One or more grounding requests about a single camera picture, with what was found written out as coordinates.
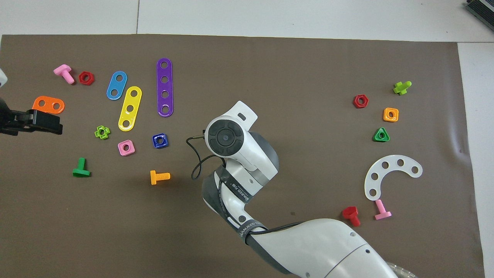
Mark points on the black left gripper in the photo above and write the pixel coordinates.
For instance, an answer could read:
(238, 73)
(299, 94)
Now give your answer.
(9, 119)

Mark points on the blue square nut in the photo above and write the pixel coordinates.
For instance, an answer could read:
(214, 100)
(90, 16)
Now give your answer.
(155, 141)

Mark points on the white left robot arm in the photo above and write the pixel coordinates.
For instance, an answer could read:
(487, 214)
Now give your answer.
(2, 78)

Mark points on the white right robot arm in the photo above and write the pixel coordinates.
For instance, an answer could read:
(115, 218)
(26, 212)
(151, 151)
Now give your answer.
(320, 247)

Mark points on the orange heart plate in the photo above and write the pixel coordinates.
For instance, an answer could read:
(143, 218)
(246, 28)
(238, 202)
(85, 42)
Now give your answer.
(49, 105)

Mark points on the pink plastic screw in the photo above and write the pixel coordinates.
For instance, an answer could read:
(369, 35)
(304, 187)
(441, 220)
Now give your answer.
(63, 71)
(382, 211)

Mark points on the lime cross nut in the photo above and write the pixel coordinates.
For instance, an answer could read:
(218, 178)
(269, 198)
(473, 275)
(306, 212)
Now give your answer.
(98, 132)

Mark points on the red hex nut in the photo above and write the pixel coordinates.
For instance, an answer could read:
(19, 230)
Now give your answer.
(82, 78)
(356, 101)

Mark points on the green plastic screw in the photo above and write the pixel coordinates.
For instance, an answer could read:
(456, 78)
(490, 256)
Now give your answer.
(81, 170)

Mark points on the blue two-hole strip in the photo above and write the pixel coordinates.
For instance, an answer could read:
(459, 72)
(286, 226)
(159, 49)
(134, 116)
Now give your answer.
(115, 85)

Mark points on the pink square nut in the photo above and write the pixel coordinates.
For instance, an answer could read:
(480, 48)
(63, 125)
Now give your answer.
(121, 148)

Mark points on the yellow three-hole strip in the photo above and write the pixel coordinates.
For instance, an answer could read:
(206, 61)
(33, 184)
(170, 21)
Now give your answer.
(130, 116)

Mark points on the purple four-hole strip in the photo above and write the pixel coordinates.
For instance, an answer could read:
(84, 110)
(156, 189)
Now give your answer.
(164, 87)

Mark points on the orange plastic screw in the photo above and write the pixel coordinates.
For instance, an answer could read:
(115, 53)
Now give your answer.
(159, 177)

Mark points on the brown table mat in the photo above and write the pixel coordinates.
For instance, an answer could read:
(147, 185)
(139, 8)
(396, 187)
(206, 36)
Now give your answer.
(270, 77)

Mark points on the red plastic screw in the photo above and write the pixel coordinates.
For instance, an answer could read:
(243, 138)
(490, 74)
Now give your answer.
(351, 214)

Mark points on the white curved perforated plate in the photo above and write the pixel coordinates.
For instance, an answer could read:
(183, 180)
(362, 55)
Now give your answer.
(372, 170)

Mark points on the green triangle nut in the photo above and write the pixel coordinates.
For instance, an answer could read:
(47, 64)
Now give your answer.
(376, 137)

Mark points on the orange square nut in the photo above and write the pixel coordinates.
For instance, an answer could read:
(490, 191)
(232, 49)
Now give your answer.
(386, 114)

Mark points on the lime cross-head screw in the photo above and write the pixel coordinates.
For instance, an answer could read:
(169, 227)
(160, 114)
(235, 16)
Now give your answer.
(401, 88)

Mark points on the dark grey ribbed device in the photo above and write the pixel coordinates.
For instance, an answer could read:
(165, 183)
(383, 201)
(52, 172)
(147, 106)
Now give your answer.
(482, 11)

